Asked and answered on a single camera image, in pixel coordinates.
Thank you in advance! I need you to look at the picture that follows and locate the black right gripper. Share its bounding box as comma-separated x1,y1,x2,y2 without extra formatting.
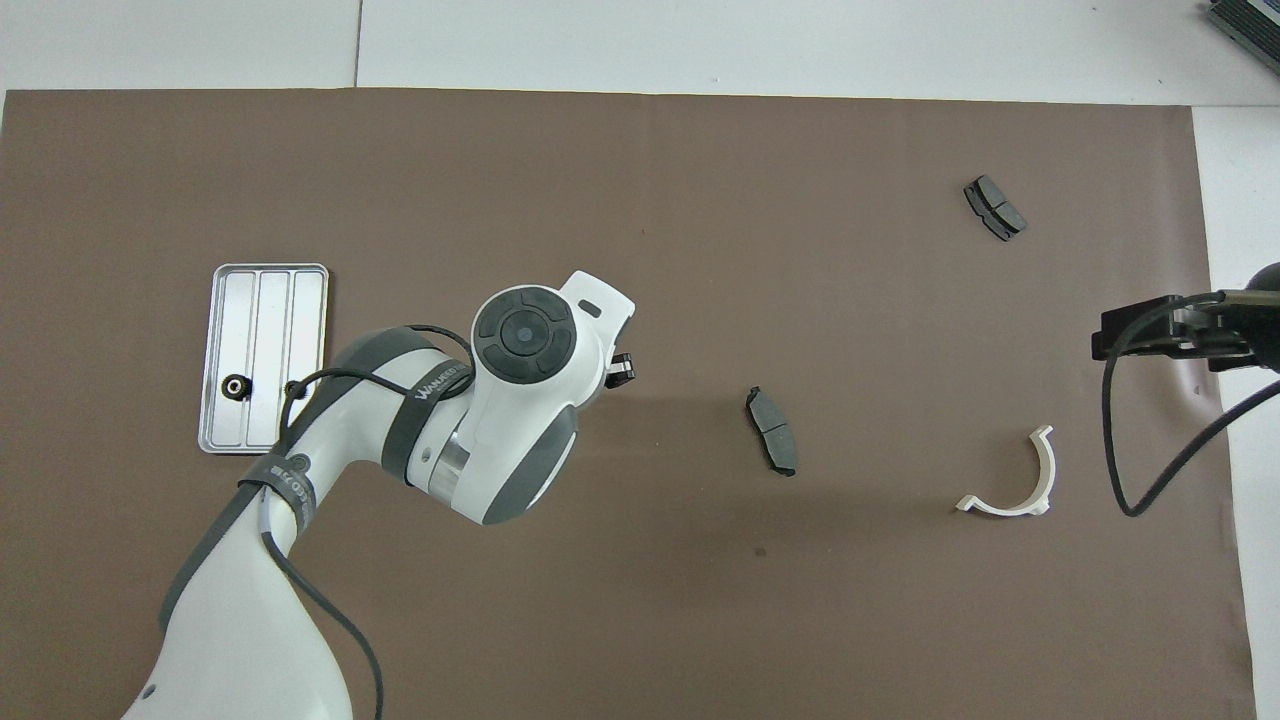
1090,260,1280,373

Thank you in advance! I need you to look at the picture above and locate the silver metal tray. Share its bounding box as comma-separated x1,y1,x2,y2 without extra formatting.
198,263,331,456

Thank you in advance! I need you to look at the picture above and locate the brown table mat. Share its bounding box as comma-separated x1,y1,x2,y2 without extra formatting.
0,88,1259,720

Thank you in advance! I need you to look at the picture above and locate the dark grey brake pad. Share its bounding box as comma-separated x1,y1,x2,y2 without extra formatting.
963,175,1028,243
745,386,799,478

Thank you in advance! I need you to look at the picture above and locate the dark grey ribbed device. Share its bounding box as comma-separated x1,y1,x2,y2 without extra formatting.
1205,0,1280,63

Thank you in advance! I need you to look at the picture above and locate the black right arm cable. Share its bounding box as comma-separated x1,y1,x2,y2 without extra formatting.
1100,295,1280,518

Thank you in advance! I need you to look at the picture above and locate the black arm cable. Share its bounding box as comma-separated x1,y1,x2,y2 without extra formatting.
255,322,476,720
1100,295,1280,518

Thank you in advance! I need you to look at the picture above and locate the white half-ring bracket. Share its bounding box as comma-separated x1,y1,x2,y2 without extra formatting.
955,425,1057,518

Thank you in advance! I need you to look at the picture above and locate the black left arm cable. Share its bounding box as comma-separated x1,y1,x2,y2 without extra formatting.
255,322,476,720

